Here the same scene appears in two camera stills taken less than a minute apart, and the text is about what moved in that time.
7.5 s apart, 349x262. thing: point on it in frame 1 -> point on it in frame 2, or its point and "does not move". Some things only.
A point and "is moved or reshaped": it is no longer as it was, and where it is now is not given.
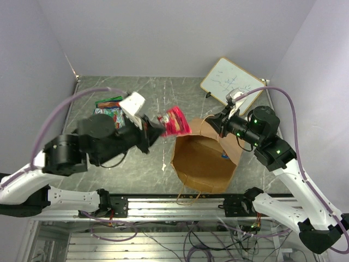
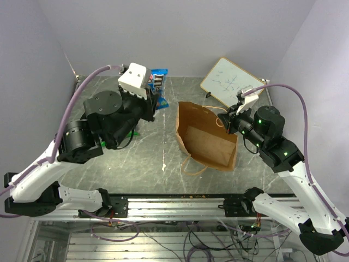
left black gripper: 151,131 -> 148,105
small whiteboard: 226,75 does not move
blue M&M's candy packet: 224,156 -> 157,83
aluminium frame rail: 226,208 does not move
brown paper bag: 203,160 is moved or reshaped
